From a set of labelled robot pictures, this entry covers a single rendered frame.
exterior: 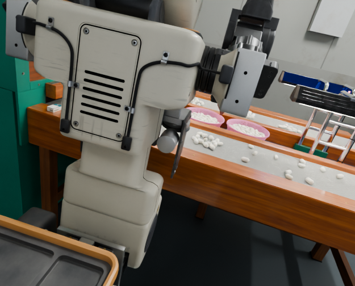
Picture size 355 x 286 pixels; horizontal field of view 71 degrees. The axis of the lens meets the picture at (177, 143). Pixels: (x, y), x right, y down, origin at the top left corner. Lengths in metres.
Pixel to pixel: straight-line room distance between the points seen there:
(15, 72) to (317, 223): 1.36
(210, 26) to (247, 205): 2.88
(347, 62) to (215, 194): 3.13
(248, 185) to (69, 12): 0.83
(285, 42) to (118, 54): 3.35
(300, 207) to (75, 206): 0.81
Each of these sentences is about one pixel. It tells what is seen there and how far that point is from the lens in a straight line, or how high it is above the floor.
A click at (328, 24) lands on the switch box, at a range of 3.69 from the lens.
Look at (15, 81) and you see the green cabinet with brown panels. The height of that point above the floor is 0.89.
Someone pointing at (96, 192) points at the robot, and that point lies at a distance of 0.60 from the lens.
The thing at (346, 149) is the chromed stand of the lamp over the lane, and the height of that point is 0.84.
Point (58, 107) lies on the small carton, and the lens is 1.30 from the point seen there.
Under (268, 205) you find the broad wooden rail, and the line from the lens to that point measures 1.08.
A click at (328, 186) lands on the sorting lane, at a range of 1.30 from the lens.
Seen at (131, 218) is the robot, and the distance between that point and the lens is 0.60.
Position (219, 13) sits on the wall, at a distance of 3.64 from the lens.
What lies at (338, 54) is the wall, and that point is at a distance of 3.86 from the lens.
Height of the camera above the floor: 1.24
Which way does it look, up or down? 25 degrees down
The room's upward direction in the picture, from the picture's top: 13 degrees clockwise
